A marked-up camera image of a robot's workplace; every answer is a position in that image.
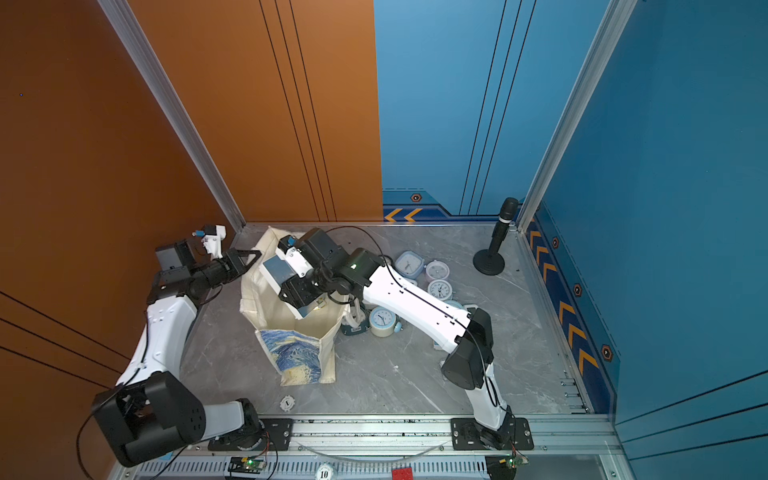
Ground blue cream twin-bell clock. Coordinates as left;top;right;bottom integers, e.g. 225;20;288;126
368;306;402;338

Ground cream canvas bag starry print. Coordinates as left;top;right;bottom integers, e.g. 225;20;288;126
239;227;351;386

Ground blue rectangular clock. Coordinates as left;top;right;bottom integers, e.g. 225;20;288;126
259;255;323;320

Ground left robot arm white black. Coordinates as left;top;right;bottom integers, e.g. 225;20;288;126
91;240;265;467

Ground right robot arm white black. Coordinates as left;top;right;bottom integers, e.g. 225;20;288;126
276;228;514;450

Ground dark teal alarm clock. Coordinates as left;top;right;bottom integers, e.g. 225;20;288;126
340;311;370;336

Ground light blue square alarm clock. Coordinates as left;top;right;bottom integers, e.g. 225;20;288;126
394;250;425;280

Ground pink round alarm clock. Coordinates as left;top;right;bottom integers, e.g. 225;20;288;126
425;260;450;282

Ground white round alarm clock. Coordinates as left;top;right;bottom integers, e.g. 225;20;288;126
427;279;453;302

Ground white round marker left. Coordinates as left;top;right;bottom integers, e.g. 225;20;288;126
279;395;296;412

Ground black microphone on stand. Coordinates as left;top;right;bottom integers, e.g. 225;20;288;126
473;197;520;276

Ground white round number tag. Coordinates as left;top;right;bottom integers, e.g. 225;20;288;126
315;463;336;480

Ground green circuit board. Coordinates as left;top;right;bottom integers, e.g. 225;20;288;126
227;456;267;476

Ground red block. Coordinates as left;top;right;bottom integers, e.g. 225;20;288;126
391;467;414;480

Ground right circuit board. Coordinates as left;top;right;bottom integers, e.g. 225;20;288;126
503;451;529;469

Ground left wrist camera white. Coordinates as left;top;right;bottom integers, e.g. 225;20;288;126
192;225;227;260

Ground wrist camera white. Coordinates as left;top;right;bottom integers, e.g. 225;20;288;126
276;235;313;278
192;225;227;260

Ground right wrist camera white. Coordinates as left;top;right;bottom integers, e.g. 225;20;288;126
276;235;313;278

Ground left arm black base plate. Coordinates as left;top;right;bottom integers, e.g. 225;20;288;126
207;418;294;452

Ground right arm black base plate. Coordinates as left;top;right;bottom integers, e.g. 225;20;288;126
450;417;535;451

